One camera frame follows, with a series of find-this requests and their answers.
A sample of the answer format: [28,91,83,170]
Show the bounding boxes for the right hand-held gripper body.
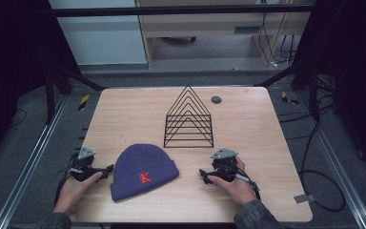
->
[210,147,239,183]

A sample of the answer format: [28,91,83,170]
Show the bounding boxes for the black metal stand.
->
[253,61,321,122]
[43,61,109,126]

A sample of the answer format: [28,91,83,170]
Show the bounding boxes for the person's left hand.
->
[52,171,105,215]

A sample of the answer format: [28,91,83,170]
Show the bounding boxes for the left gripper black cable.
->
[53,152,79,205]

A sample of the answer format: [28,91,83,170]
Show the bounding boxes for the yellow black striped tape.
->
[280,91,299,106]
[77,94,91,112]

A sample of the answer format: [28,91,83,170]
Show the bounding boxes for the white cabinet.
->
[48,0,149,67]

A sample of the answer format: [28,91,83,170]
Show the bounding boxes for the black curtain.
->
[290,0,366,177]
[0,0,81,166]

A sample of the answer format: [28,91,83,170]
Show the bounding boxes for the black wire triangle rack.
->
[163,85,214,149]

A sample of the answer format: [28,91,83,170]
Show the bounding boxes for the light wooden desk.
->
[134,0,316,71]

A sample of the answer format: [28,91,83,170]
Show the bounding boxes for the hanging black desk cables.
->
[257,2,297,69]

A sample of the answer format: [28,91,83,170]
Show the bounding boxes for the thin black floor cable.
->
[10,108,29,129]

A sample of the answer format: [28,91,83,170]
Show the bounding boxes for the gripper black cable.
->
[53,152,79,205]
[234,173,262,201]

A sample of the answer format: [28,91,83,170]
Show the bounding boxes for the black frame crossbar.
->
[48,4,316,18]

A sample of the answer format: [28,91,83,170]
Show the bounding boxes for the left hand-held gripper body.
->
[70,145,100,182]

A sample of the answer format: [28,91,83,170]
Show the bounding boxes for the thick black floor cable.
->
[277,94,347,213]

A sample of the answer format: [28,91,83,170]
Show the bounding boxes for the aluminium floor rail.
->
[296,91,366,229]
[0,94,70,229]

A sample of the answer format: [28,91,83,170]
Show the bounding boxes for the person's right hand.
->
[208,156,258,207]

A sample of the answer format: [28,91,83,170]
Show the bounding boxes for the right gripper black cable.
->
[234,173,262,201]

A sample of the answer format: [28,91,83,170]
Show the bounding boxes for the purple knit beanie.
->
[110,143,181,203]

